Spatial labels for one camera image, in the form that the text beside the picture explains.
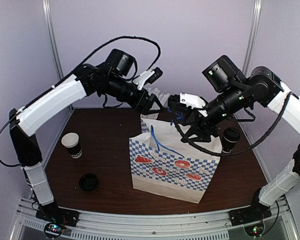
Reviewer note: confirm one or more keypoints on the black plastic cup lid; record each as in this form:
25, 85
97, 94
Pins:
231, 134

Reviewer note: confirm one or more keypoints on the aluminium frame post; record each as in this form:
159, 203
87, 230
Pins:
254, 29
52, 39

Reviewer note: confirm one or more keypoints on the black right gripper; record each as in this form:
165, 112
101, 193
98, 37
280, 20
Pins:
199, 126

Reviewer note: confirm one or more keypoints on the black paper coffee cup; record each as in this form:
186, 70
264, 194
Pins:
228, 145

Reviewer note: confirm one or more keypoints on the wrapped white straws bundle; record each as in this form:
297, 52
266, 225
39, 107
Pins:
162, 96

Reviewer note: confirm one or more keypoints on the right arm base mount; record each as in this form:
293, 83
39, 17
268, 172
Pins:
251, 219

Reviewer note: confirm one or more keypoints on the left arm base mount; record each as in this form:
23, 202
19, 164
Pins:
58, 225

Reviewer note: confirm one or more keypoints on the blue checkered paper bag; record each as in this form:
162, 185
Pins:
163, 165

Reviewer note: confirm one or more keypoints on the white right camera bracket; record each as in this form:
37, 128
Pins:
186, 103

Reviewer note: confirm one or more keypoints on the right aluminium frame post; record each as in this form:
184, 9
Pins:
254, 29

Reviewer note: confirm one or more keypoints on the black paper cups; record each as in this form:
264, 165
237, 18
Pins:
72, 144

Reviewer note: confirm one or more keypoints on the left aluminium frame post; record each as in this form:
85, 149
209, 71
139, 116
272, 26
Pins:
52, 39

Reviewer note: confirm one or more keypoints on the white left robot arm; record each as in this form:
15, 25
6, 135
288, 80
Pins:
82, 82

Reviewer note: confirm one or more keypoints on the remaining black lids stack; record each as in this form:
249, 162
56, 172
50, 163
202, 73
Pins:
88, 182

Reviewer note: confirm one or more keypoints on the aluminium front rail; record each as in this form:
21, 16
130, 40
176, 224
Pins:
210, 225

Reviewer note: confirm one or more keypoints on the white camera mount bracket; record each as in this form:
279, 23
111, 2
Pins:
147, 77

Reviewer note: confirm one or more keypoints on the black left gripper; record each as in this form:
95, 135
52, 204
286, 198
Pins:
144, 108

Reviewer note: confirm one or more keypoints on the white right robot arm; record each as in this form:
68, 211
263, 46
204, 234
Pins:
268, 90

